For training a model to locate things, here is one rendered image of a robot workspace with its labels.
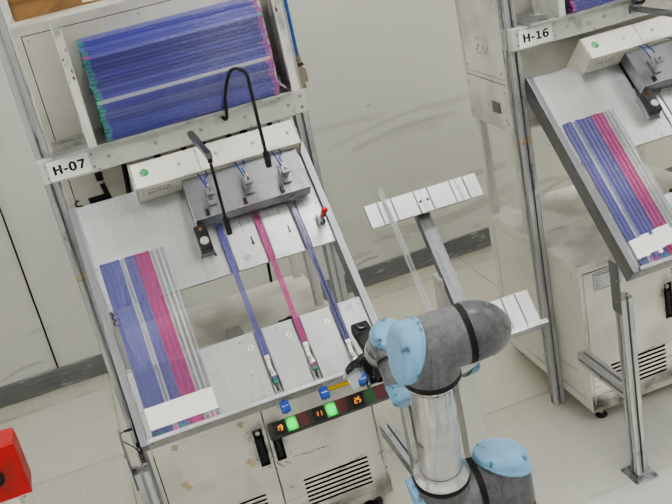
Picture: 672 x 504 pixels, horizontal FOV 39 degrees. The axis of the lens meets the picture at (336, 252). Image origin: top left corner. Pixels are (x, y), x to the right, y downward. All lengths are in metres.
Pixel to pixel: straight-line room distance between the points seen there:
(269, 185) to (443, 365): 1.11
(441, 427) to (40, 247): 2.78
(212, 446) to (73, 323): 1.70
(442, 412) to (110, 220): 1.26
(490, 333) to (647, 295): 1.63
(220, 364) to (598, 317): 1.32
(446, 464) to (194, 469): 1.17
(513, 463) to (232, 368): 0.86
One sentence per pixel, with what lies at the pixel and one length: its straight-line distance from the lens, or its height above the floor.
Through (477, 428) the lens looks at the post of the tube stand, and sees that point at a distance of 2.94.
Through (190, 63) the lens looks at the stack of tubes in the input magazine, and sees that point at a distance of 2.68.
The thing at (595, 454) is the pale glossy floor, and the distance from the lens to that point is 3.34.
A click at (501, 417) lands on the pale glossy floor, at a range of 3.56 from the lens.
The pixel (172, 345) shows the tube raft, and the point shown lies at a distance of 2.57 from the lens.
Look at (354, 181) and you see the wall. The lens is 4.52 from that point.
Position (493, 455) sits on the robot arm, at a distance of 2.06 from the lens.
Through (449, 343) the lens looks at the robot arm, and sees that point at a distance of 1.73.
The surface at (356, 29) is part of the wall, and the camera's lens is 4.39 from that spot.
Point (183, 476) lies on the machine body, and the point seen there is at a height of 0.39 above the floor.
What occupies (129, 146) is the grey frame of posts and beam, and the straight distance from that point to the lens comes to 2.72.
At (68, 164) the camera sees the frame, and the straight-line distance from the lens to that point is 2.72.
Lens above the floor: 1.99
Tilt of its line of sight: 23 degrees down
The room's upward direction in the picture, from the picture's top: 12 degrees counter-clockwise
